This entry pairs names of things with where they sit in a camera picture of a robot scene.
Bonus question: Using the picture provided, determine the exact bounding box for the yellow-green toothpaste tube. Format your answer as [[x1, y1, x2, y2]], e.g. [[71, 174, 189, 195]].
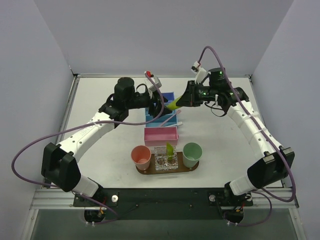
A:
[[166, 142, 174, 162], [166, 96, 181, 111]]

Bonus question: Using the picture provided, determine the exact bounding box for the pink toothbrush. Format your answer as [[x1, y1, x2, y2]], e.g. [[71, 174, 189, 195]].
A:
[[159, 110, 181, 127]]

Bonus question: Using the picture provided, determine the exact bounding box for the white toothbrush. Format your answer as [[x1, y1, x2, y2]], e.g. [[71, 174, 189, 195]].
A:
[[164, 121, 183, 128]]

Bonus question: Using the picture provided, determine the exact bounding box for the pink plastic cup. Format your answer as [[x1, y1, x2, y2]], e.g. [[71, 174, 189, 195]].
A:
[[130, 145, 152, 171]]

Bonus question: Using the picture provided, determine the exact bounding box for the green plastic cup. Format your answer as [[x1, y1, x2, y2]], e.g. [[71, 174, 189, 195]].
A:
[[182, 142, 203, 168]]

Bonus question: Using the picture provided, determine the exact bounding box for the clear textured plastic box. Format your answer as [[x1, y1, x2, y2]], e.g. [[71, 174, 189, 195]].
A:
[[154, 146, 179, 171]]

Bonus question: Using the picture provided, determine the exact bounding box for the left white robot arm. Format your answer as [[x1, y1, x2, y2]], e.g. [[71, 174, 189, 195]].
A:
[[41, 71, 170, 206]]

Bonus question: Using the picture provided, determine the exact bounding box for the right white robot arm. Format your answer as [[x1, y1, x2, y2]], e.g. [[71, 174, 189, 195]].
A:
[[176, 66, 295, 196]]

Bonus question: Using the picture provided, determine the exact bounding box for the light blue toothpaste bin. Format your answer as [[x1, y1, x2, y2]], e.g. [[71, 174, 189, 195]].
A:
[[145, 102, 175, 117]]

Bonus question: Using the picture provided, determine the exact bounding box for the light blue toothbrush bin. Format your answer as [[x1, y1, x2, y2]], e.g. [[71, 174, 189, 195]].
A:
[[145, 114, 178, 128]]

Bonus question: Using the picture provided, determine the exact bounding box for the brown wooden oval tray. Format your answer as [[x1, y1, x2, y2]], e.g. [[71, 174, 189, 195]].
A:
[[135, 158, 200, 175]]

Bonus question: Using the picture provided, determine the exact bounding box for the dark blue bin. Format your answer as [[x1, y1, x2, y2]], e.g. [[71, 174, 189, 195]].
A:
[[162, 92, 175, 103]]

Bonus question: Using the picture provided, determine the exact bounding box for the pink bin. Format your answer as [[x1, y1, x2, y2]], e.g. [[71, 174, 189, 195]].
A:
[[144, 126, 179, 147]]

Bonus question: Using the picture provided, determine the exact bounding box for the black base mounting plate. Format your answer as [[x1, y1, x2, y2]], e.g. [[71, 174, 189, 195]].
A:
[[72, 187, 251, 221]]

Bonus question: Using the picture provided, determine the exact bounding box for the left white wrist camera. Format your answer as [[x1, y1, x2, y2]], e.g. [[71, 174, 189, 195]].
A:
[[144, 71, 162, 98]]

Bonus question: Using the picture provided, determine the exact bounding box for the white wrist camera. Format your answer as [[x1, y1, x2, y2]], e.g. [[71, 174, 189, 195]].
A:
[[190, 61, 208, 84], [144, 71, 162, 98]]

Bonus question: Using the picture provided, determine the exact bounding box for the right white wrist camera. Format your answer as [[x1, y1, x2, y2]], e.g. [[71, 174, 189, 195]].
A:
[[190, 61, 208, 84]]

